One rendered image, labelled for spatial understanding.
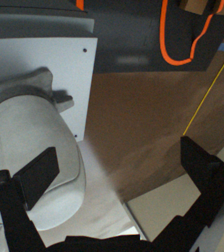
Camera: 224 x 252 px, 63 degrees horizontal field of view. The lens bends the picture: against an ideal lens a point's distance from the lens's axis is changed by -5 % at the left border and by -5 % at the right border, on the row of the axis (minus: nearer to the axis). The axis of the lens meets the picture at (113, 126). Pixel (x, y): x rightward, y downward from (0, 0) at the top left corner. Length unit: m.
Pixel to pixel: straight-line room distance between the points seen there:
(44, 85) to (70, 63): 0.08
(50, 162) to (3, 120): 0.18
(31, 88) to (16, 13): 0.16
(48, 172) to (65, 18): 0.37
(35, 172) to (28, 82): 0.29
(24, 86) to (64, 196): 0.24
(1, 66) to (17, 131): 0.16
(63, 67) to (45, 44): 0.07
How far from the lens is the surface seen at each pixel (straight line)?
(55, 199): 0.28
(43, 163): 0.18
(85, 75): 0.50
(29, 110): 0.35
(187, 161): 0.18
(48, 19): 0.48
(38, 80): 0.44
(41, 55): 0.44
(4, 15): 0.46
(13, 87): 0.43
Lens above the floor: 1.25
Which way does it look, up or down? 35 degrees down
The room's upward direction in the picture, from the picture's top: 144 degrees clockwise
